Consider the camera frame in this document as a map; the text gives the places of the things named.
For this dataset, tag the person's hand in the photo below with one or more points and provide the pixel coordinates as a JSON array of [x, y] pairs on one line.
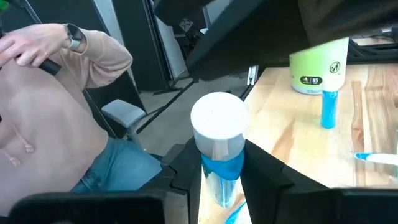
[[28, 43]]

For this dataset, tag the green canister white lid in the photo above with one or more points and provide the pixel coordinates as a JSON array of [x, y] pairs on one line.
[[311, 62]]

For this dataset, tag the silver table bracket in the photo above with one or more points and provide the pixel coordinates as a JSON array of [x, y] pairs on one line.
[[252, 74]]

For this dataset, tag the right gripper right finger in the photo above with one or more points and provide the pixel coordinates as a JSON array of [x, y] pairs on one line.
[[264, 186]]

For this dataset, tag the office chair grey armrest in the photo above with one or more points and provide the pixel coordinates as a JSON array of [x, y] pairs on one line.
[[122, 112]]

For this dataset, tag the person's wristwatch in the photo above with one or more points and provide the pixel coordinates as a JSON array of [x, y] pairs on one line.
[[74, 36]]

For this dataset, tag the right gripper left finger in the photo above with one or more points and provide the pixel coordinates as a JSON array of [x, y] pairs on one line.
[[180, 180]]

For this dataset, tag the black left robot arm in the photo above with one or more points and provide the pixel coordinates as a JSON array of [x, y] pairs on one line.
[[264, 31]]

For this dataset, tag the person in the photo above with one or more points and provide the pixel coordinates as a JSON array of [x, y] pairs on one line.
[[46, 124]]

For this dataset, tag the black cabinet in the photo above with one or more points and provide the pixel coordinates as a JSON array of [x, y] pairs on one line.
[[140, 46]]

